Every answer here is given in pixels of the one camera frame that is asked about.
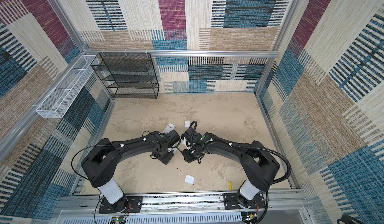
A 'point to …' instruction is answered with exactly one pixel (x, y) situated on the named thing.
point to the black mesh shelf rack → (127, 75)
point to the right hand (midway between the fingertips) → (188, 161)
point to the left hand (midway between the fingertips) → (165, 157)
